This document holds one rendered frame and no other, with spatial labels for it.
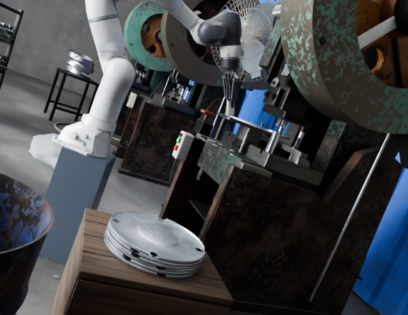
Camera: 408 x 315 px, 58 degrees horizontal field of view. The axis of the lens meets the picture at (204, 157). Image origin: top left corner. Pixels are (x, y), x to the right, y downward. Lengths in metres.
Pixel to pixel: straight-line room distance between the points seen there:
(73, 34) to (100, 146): 6.64
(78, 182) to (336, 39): 1.03
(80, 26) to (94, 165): 6.71
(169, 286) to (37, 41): 7.35
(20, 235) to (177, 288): 0.39
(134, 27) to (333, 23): 3.51
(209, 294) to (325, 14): 0.86
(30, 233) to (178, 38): 2.20
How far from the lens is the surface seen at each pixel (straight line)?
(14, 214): 0.95
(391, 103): 1.43
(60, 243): 1.58
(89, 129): 1.47
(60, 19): 8.05
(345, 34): 1.26
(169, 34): 2.85
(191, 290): 0.98
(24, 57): 8.08
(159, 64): 4.61
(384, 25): 1.39
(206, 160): 1.72
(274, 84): 1.72
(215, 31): 1.49
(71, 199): 1.50
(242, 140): 1.61
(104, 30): 1.44
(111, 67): 1.38
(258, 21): 2.49
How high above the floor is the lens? 0.80
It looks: 8 degrees down
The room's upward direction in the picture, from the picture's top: 22 degrees clockwise
